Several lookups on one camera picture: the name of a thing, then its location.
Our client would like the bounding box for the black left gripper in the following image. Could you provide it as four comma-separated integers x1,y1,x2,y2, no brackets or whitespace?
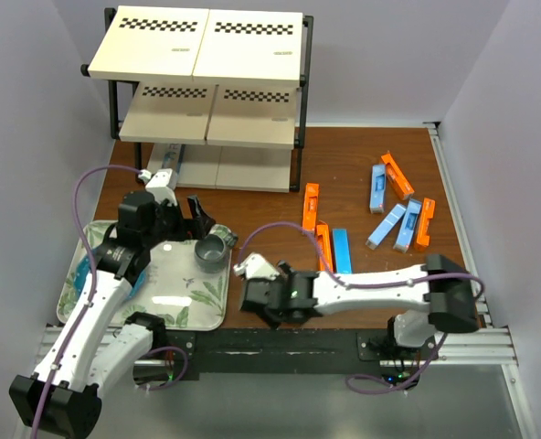
143,194,215,248

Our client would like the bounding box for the silver blue toothpaste box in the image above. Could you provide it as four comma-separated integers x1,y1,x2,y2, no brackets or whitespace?
161,144,185,172

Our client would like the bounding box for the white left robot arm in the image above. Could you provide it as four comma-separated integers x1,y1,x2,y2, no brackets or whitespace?
9,189,216,438

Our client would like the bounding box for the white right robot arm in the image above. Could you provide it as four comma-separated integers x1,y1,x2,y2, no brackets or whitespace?
233,252,479,359

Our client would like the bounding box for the grey ceramic mug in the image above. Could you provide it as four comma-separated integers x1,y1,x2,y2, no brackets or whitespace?
194,224,239,273

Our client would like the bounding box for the metallic blue toothpaste box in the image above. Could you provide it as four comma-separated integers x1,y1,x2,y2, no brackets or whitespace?
332,229,353,274

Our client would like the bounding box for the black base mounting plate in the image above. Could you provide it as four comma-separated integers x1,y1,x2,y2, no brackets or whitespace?
133,327,439,381

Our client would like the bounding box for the leaf-patterned white tray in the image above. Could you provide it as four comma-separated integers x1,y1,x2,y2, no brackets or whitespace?
56,220,230,331

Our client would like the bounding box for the orange toothpaste box centre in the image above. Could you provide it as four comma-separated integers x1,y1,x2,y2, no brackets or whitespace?
315,221,334,272

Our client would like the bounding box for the orange toothpaste box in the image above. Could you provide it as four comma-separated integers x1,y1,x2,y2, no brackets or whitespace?
302,183,320,233
414,198,436,252
315,221,334,272
380,153,414,200

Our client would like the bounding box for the orange toothpaste box left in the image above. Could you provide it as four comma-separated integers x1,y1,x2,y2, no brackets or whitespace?
302,183,320,233

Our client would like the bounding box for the light blue toothpaste box tilted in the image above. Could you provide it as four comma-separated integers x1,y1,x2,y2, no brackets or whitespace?
366,203,407,250

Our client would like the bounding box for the blue toothpaste box right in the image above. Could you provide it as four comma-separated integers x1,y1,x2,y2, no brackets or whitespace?
394,199,422,252

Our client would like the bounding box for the teal dotted plate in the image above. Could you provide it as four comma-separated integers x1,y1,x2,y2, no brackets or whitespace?
72,246,151,298

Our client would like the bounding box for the orange toothpaste box right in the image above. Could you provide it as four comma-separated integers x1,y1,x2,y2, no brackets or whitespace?
414,198,436,252

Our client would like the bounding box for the blue toothpaste box upper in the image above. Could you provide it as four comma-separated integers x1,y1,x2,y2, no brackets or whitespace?
369,164,387,213

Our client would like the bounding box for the orange toothpaste box upper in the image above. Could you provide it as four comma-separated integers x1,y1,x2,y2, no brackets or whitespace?
380,153,414,200

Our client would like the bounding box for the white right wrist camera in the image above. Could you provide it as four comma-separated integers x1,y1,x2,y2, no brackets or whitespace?
233,252,280,280

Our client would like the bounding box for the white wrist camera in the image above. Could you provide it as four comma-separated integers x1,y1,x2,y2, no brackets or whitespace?
145,168,178,205
233,252,280,280

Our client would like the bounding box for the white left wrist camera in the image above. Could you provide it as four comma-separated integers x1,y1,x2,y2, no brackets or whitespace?
145,168,178,205

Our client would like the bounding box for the black frame three-tier shelf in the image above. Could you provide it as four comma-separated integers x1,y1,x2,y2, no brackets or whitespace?
81,5,314,192

